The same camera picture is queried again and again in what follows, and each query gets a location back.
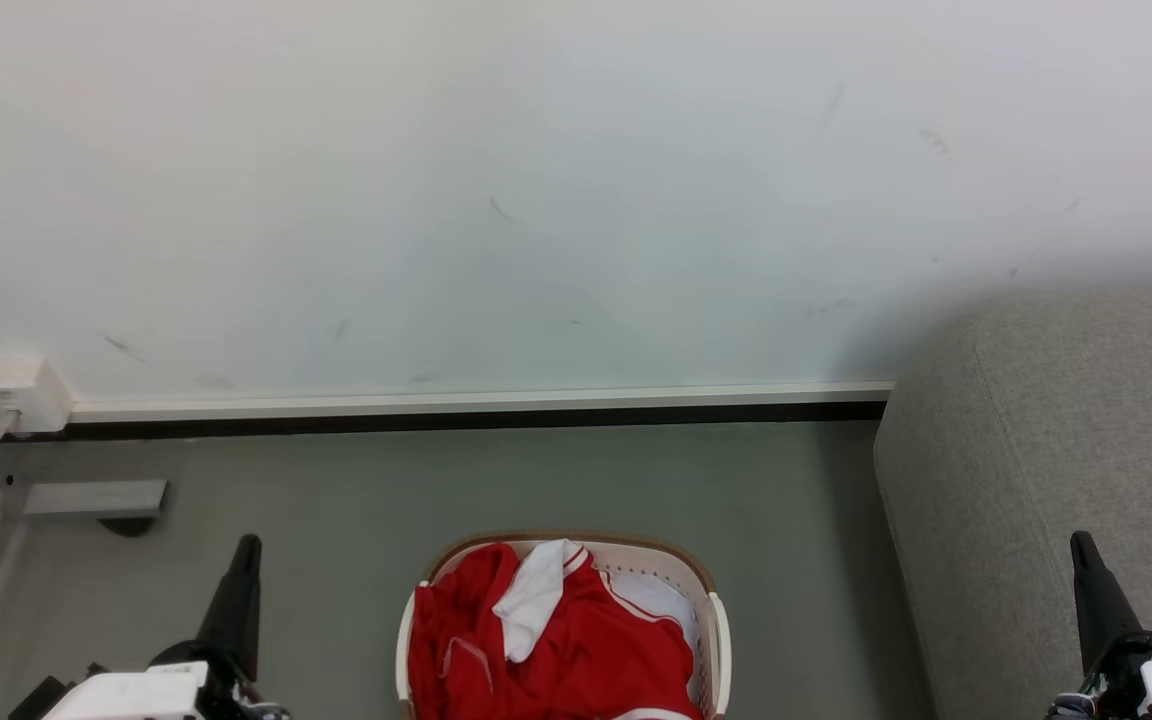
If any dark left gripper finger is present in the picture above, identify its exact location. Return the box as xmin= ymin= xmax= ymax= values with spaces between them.
xmin=196 ymin=534 xmax=264 ymax=683

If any white and black baseboard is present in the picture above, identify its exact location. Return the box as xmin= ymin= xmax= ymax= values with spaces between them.
xmin=34 ymin=379 xmax=896 ymax=443

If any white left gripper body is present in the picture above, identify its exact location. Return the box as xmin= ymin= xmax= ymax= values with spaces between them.
xmin=41 ymin=641 xmax=289 ymax=720

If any grey fabric sofa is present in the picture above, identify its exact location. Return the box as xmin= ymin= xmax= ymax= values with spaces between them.
xmin=873 ymin=288 xmax=1152 ymax=720

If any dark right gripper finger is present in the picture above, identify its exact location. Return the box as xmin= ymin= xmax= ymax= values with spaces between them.
xmin=1070 ymin=531 xmax=1144 ymax=678

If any red and white garment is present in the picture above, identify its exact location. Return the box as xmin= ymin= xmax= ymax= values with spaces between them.
xmin=407 ymin=539 xmax=705 ymax=720

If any white wall socket box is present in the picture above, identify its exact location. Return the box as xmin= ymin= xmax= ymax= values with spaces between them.
xmin=0 ymin=352 xmax=74 ymax=436

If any cream laundry basket brown rim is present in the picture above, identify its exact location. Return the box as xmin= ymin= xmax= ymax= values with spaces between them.
xmin=394 ymin=530 xmax=734 ymax=720

